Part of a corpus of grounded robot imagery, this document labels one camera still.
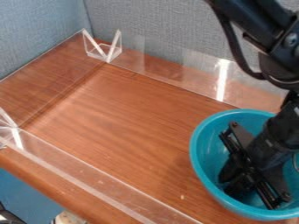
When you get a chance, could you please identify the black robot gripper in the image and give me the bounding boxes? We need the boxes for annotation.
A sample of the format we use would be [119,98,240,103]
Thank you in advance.
[219,122,296,210]

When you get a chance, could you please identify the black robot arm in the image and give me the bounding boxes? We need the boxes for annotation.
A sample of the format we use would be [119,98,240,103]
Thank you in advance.
[205,0,299,209]

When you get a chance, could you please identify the blue plastic bowl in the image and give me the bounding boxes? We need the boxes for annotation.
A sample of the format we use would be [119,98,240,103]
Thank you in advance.
[190,108,299,221]

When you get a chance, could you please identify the clear acrylic front barrier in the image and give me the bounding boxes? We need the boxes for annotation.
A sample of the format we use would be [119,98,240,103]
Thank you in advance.
[7,129,202,224]

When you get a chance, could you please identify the clear acrylic barrier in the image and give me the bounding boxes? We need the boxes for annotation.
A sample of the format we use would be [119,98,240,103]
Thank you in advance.
[7,129,202,224]
[113,33,286,112]

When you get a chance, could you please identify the clear acrylic back barrier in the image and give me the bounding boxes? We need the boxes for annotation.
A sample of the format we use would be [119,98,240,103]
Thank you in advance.
[113,33,286,112]

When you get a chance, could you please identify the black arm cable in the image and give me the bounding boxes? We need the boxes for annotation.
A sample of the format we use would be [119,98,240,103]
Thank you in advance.
[206,0,274,81]

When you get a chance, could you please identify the clear acrylic corner bracket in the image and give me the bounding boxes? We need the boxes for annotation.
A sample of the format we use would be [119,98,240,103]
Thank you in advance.
[82,29,123,63]

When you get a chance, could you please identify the clear acrylic left bracket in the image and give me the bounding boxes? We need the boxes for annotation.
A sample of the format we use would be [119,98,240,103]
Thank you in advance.
[0,107,25,150]

